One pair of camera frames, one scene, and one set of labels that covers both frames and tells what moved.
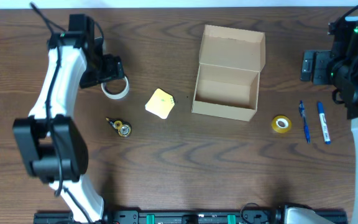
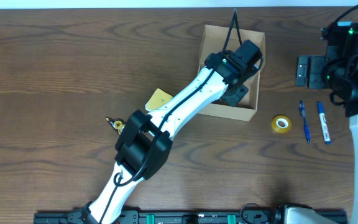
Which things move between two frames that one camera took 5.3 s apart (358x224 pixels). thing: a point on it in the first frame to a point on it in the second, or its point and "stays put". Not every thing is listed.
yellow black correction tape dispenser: x=123 y=128 stays put
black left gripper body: x=111 y=70 to x=234 y=94
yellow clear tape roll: x=281 y=124 stays put
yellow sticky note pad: x=160 y=104 stays put
